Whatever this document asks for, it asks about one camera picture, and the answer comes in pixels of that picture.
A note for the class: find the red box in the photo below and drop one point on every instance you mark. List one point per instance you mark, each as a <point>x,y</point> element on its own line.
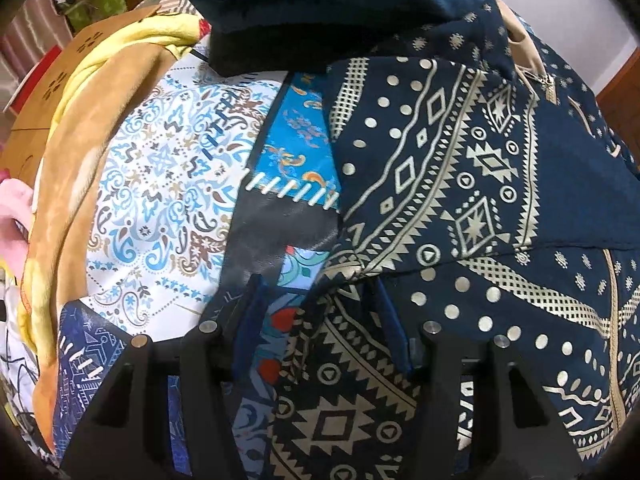
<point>42,62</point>

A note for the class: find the navy patterned garment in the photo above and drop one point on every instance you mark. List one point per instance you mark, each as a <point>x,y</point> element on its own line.
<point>450,200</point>

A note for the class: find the yellow brown printed blanket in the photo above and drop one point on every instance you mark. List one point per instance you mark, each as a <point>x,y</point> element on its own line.
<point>75,180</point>

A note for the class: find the striped pink curtain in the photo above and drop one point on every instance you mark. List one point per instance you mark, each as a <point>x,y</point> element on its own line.
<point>25,30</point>

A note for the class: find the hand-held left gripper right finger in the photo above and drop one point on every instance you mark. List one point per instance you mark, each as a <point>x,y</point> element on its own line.
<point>396,332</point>

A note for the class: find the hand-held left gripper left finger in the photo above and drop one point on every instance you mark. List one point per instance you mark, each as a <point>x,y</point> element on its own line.
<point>248,312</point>

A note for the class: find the folded blue garment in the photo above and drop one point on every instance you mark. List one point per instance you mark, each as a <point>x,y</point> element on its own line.
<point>320,10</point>

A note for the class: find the cardboard box with flower cutouts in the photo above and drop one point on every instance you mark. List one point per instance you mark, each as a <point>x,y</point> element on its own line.
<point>50,85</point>

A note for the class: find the beige zipper bag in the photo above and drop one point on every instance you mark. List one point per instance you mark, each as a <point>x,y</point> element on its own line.
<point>530,55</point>

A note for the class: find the wooden door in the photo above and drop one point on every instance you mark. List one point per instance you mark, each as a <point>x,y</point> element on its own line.
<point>620,105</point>

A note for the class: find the pink cloth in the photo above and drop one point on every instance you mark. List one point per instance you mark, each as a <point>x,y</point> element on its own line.
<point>12,210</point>

